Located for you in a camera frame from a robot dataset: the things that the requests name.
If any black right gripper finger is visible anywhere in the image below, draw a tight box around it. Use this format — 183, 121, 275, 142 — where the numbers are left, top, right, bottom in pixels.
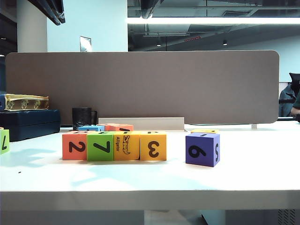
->
140, 0, 153, 19
146, 0, 165, 19

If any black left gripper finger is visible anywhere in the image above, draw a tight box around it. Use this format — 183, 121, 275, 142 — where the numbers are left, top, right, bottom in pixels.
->
27, 0, 62, 26
46, 0, 66, 23

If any orange-red block letter D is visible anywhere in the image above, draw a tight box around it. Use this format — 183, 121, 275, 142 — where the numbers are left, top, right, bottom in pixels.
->
62, 130, 90, 161

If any yellow block letter P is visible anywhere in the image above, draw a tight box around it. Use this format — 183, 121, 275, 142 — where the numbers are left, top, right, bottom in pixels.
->
140, 131, 167, 161

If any yellow block letter E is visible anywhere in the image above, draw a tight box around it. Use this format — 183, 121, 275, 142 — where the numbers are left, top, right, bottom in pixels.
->
113, 131, 141, 161

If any green block letter E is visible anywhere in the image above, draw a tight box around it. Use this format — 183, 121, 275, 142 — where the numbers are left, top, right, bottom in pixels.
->
86, 131, 115, 162

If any orange-red block letter M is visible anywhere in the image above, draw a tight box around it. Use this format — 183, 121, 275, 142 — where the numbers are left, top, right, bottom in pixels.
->
105, 123, 134, 132

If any yellow block letter T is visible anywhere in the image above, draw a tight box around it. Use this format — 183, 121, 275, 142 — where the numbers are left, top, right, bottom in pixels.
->
191, 128, 220, 134

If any green block letter N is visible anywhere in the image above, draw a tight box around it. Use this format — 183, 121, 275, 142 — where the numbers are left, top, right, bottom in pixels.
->
0, 129, 10, 155

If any brown desk partition panel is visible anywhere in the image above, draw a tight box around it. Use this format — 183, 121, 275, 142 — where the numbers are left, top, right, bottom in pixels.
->
4, 50, 280, 125

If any white ceiling light strip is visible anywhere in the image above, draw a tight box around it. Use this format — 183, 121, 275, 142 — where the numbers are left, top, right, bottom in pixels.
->
127, 16, 300, 24

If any black mug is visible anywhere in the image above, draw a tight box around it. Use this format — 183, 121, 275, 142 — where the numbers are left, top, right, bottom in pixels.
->
72, 107, 98, 131

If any dark blue case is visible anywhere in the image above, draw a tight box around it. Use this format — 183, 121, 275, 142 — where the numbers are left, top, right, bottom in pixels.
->
0, 109, 61, 142

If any blue block fish picture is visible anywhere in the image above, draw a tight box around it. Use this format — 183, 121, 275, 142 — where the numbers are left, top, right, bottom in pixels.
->
78, 125, 105, 132

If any purple block number 6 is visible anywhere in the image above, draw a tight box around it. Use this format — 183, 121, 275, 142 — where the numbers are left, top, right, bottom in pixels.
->
185, 132, 221, 168

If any black office chair headrest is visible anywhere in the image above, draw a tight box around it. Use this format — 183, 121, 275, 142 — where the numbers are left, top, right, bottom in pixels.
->
288, 72, 300, 89

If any person in dark jacket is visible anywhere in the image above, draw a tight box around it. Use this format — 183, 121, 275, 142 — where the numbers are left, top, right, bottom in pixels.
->
278, 83, 300, 118

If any wall poster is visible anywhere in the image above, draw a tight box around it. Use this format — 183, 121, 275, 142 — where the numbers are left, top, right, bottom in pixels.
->
79, 36, 92, 52

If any beige cable tray flap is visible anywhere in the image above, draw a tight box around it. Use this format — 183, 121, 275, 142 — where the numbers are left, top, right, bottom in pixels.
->
97, 117, 186, 131

